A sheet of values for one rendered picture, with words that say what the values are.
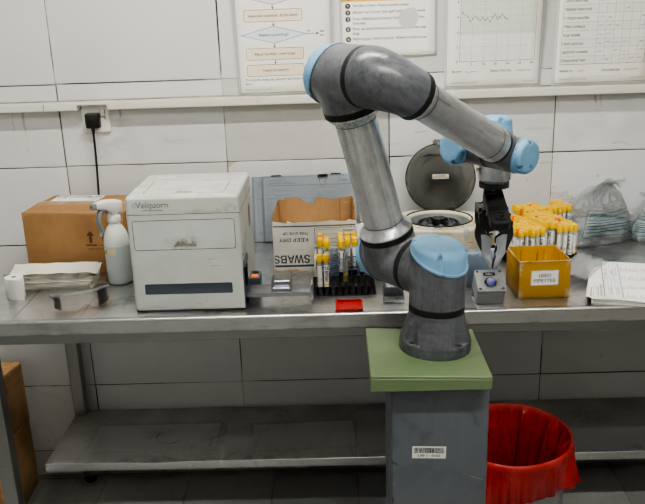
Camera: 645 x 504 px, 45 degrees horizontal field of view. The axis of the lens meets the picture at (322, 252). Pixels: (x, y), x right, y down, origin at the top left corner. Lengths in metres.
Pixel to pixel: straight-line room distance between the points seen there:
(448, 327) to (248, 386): 1.31
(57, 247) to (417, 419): 1.24
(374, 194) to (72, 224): 1.07
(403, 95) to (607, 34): 1.26
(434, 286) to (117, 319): 0.83
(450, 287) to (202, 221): 0.66
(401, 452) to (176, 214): 0.78
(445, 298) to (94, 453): 1.44
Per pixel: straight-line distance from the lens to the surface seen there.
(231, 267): 1.95
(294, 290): 1.98
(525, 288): 2.04
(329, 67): 1.49
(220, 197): 1.90
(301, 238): 2.22
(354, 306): 1.97
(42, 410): 3.01
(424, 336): 1.61
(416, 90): 1.43
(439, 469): 1.71
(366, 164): 1.57
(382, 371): 1.56
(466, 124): 1.55
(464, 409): 1.64
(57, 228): 2.39
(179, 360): 2.78
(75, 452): 2.68
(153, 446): 2.64
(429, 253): 1.56
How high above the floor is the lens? 1.60
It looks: 17 degrees down
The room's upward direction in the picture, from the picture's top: 2 degrees counter-clockwise
